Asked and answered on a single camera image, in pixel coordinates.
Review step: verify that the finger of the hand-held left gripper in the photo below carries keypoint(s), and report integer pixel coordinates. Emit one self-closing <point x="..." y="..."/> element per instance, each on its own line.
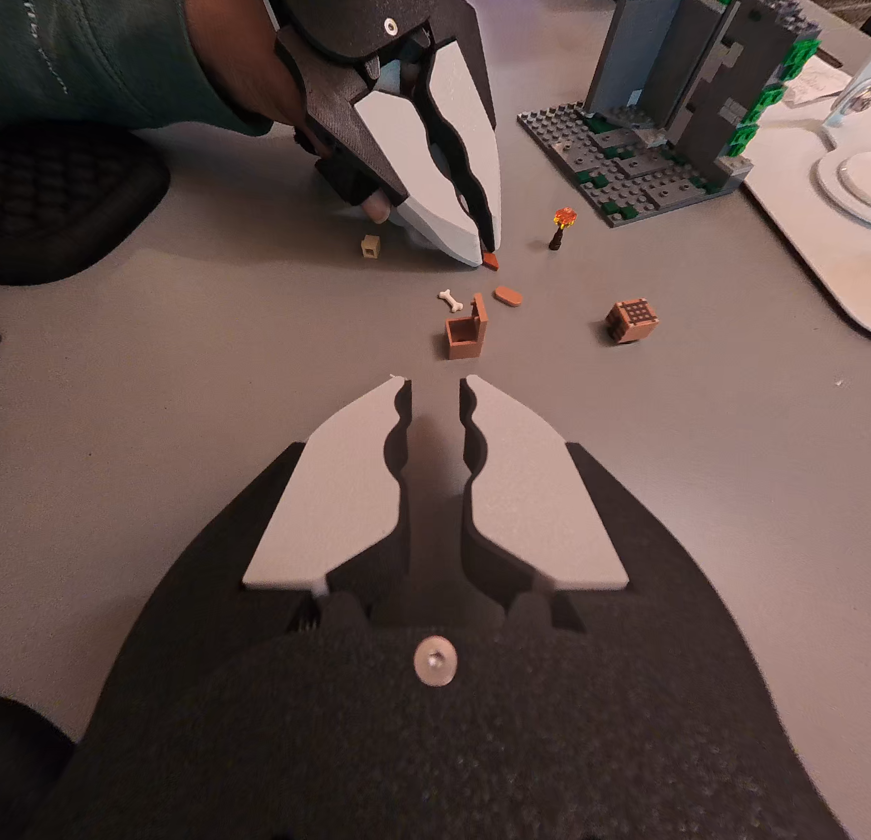
<point x="401" y="159"/>
<point x="469" y="112"/>

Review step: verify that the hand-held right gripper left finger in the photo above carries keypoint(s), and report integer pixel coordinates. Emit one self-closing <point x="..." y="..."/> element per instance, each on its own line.
<point x="333" y="500"/>

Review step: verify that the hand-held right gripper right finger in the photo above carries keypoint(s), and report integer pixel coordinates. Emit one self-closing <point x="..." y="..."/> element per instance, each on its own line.
<point x="544" y="506"/>

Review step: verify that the brown wedge toy tile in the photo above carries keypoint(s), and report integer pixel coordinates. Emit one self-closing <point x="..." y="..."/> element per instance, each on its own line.
<point x="491" y="262"/>

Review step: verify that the orange flame toy brick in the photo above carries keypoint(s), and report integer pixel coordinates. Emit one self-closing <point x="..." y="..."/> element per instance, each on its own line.
<point x="565" y="217"/>

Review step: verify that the white toy bone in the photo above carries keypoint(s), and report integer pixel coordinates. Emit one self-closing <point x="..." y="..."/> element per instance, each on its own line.
<point x="450" y="300"/>

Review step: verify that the brown toy chest lid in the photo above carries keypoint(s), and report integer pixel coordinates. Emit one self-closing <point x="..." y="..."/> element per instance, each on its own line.
<point x="480" y="309"/>

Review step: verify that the brown oval toy tile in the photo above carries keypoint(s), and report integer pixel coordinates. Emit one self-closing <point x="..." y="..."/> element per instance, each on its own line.
<point x="509" y="296"/>

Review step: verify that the brown toy chest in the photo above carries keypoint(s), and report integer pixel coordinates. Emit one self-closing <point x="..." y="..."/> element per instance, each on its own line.
<point x="463" y="347"/>

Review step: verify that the person's left forearm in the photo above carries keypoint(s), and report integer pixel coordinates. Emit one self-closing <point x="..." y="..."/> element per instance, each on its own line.
<point x="88" y="44"/>

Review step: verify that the grey desk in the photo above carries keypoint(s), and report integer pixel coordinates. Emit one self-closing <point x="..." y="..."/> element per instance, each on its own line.
<point x="170" y="411"/>

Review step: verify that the person's left hand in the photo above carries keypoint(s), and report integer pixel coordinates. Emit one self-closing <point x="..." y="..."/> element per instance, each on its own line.
<point x="231" y="37"/>

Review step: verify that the small tan toy brick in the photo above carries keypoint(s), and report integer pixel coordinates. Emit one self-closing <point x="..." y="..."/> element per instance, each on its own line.
<point x="371" y="247"/>

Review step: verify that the tan toy brick cube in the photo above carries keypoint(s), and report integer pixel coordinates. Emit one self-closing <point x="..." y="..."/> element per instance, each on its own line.
<point x="631" y="321"/>

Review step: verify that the grey toy brick building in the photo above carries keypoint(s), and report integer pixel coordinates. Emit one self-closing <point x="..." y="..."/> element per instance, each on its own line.
<point x="680" y="91"/>

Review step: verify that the black honeycomb armrest pad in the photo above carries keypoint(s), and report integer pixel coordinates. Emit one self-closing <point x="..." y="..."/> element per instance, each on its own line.
<point x="68" y="200"/>

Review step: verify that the white book stand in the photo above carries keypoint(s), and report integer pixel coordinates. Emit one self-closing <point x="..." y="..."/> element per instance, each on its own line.
<point x="803" y="193"/>

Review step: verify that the small white paper sheet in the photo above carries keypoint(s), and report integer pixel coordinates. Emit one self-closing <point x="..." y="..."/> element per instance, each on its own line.
<point x="813" y="81"/>

